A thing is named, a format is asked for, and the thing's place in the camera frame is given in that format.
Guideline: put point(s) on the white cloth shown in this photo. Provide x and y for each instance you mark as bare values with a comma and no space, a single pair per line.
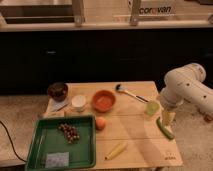
55,106

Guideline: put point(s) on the grey sponge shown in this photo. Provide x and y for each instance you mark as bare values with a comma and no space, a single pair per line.
57,160

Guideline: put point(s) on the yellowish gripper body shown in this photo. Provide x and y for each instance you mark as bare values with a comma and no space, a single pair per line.
167,117

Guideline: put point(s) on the yellow banana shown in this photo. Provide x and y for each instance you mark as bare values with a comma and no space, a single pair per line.
119,148

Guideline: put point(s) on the bunch of dark grapes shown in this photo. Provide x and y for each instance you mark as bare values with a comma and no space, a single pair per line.
70,132

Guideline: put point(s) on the red bowl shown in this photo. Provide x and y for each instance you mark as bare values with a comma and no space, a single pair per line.
103,101

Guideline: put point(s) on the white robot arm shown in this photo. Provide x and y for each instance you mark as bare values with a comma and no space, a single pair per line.
187,83

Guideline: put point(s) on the black handled brush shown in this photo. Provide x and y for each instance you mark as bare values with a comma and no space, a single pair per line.
119,88

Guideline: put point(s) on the dark brown bowl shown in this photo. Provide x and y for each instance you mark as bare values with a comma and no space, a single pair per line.
58,91

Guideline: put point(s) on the white cup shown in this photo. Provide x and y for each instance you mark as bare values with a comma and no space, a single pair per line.
79,102

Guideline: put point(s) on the green cup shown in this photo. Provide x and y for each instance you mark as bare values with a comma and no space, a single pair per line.
151,108

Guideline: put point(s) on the orange fruit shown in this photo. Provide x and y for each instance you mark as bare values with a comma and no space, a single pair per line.
100,123

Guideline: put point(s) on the green cucumber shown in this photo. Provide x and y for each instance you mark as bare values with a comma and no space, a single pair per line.
164,131

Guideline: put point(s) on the green plastic tray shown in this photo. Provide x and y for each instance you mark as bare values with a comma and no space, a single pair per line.
49,139

